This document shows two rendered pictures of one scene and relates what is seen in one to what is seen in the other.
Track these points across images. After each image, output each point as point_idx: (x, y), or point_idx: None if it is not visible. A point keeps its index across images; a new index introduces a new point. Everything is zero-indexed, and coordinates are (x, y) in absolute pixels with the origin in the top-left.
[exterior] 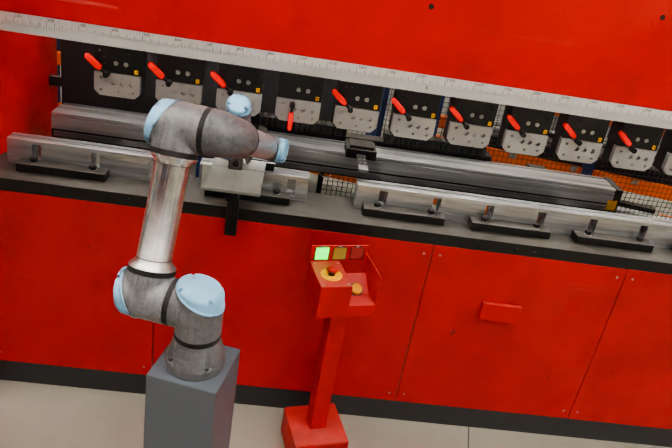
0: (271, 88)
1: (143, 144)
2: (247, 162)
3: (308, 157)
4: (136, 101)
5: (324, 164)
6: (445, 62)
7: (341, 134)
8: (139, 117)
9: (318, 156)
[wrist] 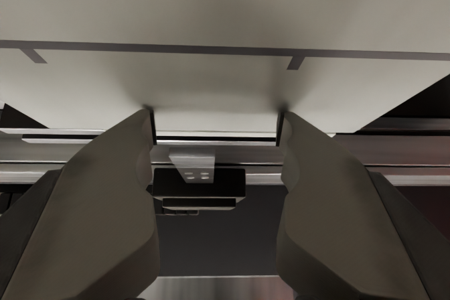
0: (181, 254)
1: (449, 126)
2: (126, 123)
3: (43, 144)
4: (405, 191)
5: (0, 130)
6: None
7: (10, 197)
8: (446, 182)
9: (15, 151)
